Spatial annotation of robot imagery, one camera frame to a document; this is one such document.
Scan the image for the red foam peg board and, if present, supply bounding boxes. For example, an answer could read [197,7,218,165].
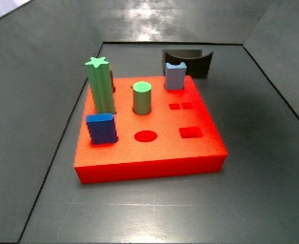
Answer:
[73,76,228,184]

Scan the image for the black curved fixture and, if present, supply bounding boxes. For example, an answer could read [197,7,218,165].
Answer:
[162,50,213,79]

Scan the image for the green cylinder peg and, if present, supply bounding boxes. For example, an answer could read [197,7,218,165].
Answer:
[131,81,150,115]

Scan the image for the dark blue rounded peg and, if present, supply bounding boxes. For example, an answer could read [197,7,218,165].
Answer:
[86,113,118,145]

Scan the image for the light blue notched peg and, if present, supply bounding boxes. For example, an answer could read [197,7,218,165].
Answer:
[165,62,186,91]

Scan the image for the green star-shaped peg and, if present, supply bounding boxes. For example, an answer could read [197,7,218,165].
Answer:
[85,57,115,113]

